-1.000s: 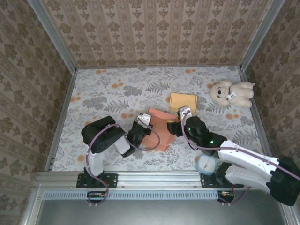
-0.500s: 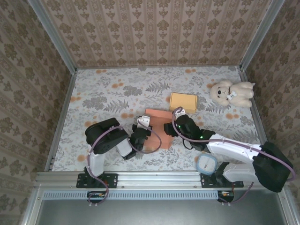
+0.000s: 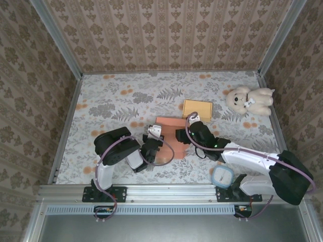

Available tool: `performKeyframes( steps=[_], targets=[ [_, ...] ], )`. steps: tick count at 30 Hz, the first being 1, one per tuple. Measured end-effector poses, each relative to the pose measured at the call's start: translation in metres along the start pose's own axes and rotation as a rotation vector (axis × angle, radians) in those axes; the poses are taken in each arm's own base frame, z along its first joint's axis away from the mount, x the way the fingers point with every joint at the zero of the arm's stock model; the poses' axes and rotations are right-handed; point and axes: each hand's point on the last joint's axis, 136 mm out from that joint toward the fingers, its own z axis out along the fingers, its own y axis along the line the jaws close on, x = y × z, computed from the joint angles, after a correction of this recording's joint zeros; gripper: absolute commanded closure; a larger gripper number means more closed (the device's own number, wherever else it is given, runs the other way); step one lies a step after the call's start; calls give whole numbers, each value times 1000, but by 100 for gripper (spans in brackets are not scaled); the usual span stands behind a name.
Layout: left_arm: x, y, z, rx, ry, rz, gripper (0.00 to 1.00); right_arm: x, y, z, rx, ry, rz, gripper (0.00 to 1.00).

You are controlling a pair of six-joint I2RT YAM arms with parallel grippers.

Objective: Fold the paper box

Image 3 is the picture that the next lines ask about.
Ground orange paper box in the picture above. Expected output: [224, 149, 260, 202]
[155, 116, 192, 164]

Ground yellow paper box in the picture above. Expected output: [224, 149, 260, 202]
[182, 99, 213, 124]

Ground floral tablecloth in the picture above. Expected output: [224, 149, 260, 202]
[55, 71, 290, 185]

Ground cream plush dog toy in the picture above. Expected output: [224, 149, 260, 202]
[225, 86, 275, 116]

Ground small black controller board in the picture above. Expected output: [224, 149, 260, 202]
[94, 205, 114, 219]
[234, 204, 253, 218]

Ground grey metal sheet panel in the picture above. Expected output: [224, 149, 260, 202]
[37, 214, 313, 242]

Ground aluminium front rail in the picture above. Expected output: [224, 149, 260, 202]
[37, 183, 312, 204]

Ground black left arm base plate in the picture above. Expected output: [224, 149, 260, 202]
[82, 186, 127, 203]

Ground slotted grey cable duct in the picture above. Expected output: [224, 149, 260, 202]
[46, 204, 237, 215]

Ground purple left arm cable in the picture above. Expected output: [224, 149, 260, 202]
[94, 135, 176, 224]

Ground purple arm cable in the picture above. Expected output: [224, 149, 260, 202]
[185, 112, 316, 222]
[94, 135, 176, 224]

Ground aluminium side rail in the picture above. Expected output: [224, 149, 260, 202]
[47, 75, 83, 185]
[256, 73, 298, 184]

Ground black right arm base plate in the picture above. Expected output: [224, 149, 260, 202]
[216, 186, 263, 203]

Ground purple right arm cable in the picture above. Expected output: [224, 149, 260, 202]
[185, 112, 316, 222]

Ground aluminium corner post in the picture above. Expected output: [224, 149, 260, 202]
[30, 0, 84, 80]
[257, 0, 307, 76]

